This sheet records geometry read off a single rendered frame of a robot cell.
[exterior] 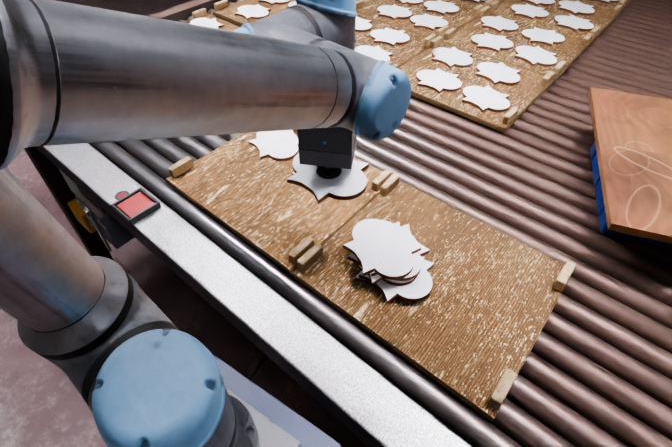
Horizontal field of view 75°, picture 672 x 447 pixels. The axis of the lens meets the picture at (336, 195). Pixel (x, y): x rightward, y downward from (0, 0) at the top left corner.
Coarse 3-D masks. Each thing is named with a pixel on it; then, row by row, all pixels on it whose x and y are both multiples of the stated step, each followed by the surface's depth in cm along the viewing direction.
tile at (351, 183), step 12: (300, 168) 75; (312, 168) 75; (360, 168) 75; (288, 180) 73; (300, 180) 72; (312, 180) 72; (324, 180) 72; (336, 180) 72; (348, 180) 72; (360, 180) 72; (312, 192) 71; (324, 192) 70; (336, 192) 70; (348, 192) 70; (360, 192) 71
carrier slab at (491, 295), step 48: (336, 240) 89; (432, 240) 89; (480, 240) 89; (336, 288) 80; (432, 288) 80; (480, 288) 80; (528, 288) 80; (384, 336) 74; (432, 336) 74; (480, 336) 74; (528, 336) 74; (480, 384) 68
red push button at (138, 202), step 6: (132, 198) 98; (138, 198) 98; (144, 198) 98; (120, 204) 97; (126, 204) 97; (132, 204) 97; (138, 204) 97; (144, 204) 97; (150, 204) 97; (126, 210) 96; (132, 210) 96; (138, 210) 96; (132, 216) 94
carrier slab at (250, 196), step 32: (224, 160) 107; (256, 160) 107; (288, 160) 107; (192, 192) 99; (224, 192) 99; (256, 192) 99; (288, 192) 99; (224, 224) 93; (256, 224) 92; (288, 224) 92; (320, 224) 92; (288, 256) 86
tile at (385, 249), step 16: (368, 224) 85; (384, 224) 85; (368, 240) 82; (384, 240) 82; (400, 240) 82; (368, 256) 79; (384, 256) 79; (400, 256) 79; (368, 272) 77; (384, 272) 76; (400, 272) 76
